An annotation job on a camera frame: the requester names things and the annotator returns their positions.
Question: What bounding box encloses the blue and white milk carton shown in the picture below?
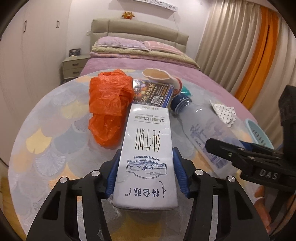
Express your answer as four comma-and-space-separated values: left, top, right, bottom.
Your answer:
112, 103, 178, 210

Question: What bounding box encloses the person's right hand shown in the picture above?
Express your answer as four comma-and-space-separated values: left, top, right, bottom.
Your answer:
254, 186, 271, 233

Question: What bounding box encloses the light blue plastic basket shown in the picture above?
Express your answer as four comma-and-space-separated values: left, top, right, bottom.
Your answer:
245, 119, 274, 149

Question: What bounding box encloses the crumpled white patterned paper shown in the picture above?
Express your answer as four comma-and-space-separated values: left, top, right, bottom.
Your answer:
209, 100, 237, 128

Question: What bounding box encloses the clear plastic water bottle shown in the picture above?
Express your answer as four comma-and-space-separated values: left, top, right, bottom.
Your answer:
171, 93, 243, 179

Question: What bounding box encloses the teal plastic cup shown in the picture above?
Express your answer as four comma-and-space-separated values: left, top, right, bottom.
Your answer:
180, 85, 191, 96

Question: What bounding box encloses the orange curtain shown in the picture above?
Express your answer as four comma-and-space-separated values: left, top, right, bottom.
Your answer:
235, 6, 279, 110

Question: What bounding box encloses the dark blue snack box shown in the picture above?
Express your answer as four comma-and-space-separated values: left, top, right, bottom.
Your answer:
133, 78, 174, 108

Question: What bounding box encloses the beige curtain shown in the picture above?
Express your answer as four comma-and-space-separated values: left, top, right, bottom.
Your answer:
196, 1, 295, 147

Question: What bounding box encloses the red white paper cup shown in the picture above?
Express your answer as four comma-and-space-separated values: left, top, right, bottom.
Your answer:
142, 68, 183, 97

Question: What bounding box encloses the orange plastic bag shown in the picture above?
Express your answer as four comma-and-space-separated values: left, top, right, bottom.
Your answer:
88, 69, 134, 148

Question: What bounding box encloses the pink pillow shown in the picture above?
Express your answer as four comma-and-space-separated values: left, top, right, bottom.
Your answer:
143, 41, 185, 55

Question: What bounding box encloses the beige nightstand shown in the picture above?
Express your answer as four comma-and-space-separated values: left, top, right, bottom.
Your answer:
62, 54, 90, 80

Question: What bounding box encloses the beige padded headboard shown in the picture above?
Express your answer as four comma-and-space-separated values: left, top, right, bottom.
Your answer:
90, 19, 189, 53

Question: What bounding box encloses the bed with purple cover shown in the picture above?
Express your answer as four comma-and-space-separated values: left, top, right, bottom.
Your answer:
80, 37, 255, 120

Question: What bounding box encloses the white wardrobe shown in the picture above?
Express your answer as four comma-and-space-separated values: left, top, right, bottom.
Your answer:
1, 1, 72, 164

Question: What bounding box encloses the purple pillow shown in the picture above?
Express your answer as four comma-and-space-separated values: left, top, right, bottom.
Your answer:
93, 36, 149, 52

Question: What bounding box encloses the orange plush toy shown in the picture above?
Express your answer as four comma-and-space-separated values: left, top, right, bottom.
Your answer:
121, 11, 135, 20

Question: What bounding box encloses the small picture frame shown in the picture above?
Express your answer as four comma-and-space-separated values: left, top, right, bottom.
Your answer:
69, 48, 81, 57

